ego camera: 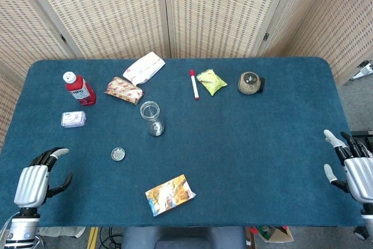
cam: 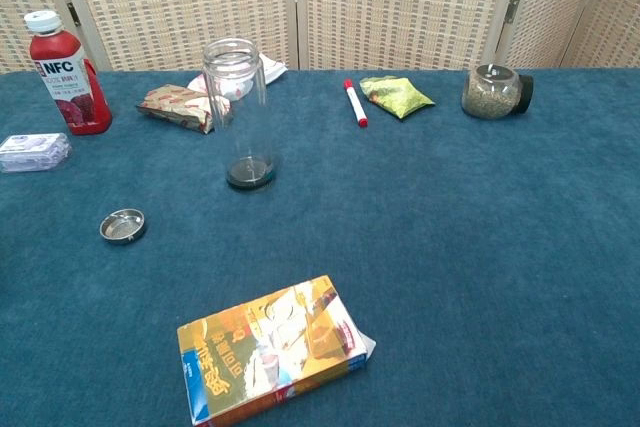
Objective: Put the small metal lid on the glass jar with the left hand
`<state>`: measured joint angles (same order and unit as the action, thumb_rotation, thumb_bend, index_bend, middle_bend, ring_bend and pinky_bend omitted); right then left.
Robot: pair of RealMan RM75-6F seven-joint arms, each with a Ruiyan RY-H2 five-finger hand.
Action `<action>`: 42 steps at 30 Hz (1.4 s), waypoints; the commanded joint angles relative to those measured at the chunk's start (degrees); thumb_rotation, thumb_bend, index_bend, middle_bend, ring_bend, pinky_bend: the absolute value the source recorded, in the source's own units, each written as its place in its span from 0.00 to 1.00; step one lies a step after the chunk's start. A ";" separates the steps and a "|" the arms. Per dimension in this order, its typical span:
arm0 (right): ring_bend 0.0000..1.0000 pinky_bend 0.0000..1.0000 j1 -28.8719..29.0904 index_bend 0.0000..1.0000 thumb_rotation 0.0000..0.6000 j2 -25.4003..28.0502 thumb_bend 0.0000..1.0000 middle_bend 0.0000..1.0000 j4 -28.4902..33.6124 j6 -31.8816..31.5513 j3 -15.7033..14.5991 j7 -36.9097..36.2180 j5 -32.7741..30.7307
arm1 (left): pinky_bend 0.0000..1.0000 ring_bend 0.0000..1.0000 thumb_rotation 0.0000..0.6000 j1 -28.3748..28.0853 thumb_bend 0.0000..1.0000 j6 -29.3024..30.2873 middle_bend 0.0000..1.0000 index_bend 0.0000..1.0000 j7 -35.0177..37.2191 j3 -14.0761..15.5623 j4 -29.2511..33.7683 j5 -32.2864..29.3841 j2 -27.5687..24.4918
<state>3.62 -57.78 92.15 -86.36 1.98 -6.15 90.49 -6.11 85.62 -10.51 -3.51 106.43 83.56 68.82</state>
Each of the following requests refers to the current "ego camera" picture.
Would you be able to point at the red juice bottle white cap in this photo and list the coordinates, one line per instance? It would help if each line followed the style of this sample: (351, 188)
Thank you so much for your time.
(81, 91)

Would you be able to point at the blue table cloth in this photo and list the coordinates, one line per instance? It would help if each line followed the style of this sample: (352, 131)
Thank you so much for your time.
(247, 144)

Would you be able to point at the glass grain jar black lid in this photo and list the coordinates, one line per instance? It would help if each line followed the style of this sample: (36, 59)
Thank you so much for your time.
(248, 83)

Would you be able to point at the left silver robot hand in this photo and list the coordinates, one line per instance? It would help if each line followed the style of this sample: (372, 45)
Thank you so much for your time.
(30, 182)

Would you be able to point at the black screen hinge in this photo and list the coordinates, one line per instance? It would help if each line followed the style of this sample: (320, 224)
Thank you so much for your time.
(62, 38)
(265, 36)

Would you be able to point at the small white wrapped pack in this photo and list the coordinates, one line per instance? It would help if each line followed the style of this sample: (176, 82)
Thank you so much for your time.
(73, 119)

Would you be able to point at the black caster wheel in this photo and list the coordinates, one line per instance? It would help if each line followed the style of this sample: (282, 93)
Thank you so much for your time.
(361, 232)

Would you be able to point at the black equipment block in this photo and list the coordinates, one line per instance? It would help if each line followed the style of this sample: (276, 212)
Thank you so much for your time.
(367, 134)

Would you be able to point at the woven folding screen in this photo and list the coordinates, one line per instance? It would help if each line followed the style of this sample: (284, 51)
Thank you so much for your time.
(116, 13)

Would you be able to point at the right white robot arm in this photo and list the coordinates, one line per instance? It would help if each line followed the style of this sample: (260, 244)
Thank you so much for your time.
(368, 217)

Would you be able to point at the white pouch red print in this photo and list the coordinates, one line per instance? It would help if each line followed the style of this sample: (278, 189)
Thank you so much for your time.
(144, 69)

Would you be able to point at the metal stand leg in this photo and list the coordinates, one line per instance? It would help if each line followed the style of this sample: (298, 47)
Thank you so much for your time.
(362, 71)

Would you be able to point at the green snack packet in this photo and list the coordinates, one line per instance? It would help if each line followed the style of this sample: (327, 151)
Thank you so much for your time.
(211, 81)

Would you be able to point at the white cloth bag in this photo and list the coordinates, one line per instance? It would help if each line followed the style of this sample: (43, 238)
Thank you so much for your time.
(65, 232)

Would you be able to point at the colourful snack packet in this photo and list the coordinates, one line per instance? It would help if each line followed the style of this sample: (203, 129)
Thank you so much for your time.
(170, 195)

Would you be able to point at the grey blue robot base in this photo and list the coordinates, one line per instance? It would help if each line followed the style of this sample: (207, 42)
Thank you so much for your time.
(183, 238)

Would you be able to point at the brown red snack packet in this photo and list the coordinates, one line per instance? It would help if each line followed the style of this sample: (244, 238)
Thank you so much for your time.
(123, 90)

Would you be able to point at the cardboard box with items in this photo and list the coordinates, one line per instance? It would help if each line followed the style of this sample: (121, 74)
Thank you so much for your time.
(275, 235)

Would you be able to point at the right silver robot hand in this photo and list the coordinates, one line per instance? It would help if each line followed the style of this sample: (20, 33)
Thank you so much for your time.
(360, 176)

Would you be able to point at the clear glass jar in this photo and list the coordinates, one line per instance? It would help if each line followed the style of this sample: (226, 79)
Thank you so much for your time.
(152, 116)

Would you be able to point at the red white marker pen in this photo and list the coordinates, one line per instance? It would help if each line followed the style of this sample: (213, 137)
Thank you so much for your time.
(194, 84)

